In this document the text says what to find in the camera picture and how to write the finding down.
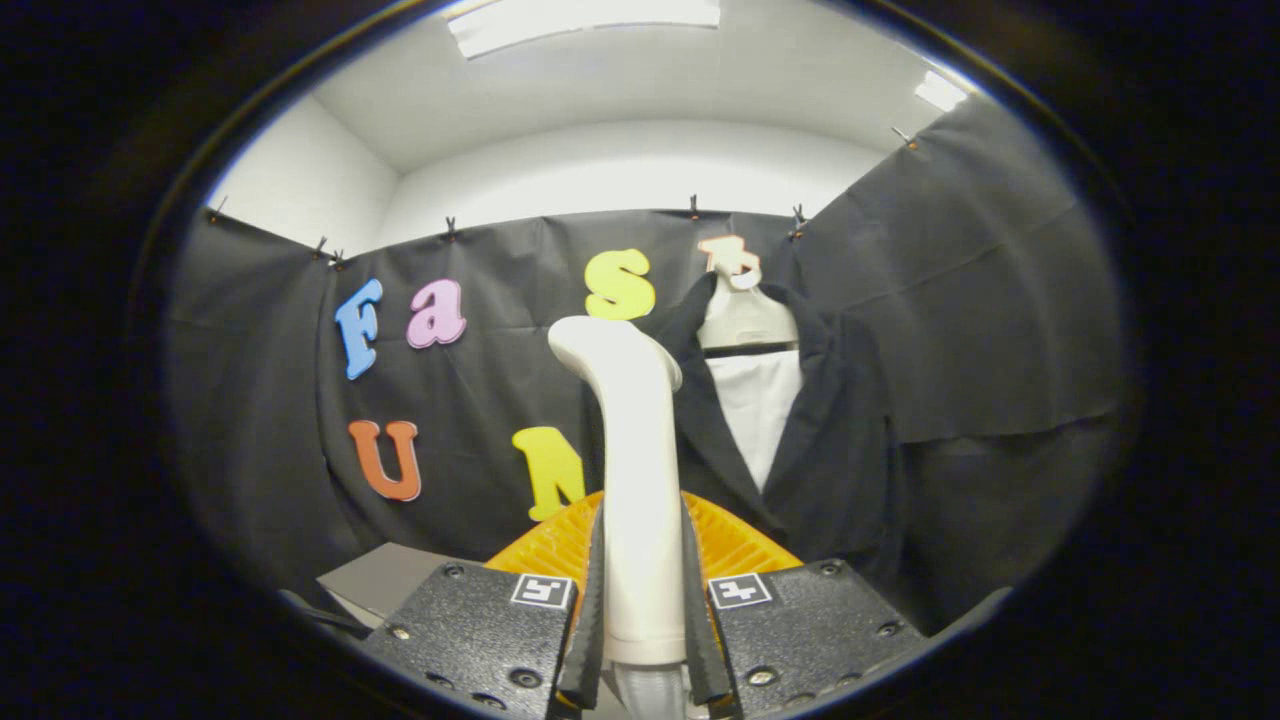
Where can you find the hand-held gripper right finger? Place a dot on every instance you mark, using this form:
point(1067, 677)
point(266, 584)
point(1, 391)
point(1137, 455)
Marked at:
point(696, 620)

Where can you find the black backdrop cloth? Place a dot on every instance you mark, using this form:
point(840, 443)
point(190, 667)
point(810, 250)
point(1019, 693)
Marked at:
point(1000, 300)

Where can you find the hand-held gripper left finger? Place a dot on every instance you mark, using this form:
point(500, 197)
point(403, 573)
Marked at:
point(592, 620)

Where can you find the small ceiling light panel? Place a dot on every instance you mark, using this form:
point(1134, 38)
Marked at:
point(940, 92)

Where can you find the white garment steamer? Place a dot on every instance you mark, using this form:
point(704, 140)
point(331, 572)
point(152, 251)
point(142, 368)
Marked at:
point(640, 480)

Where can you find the grey cabinet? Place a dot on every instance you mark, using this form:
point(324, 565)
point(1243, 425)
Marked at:
point(385, 580)

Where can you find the white mannequin torso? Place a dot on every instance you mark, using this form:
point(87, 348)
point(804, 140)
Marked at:
point(755, 400)

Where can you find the long ceiling light panel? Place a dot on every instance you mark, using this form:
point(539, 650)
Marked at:
point(580, 20)

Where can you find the black blazer jacket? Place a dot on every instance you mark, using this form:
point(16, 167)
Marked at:
point(840, 450)

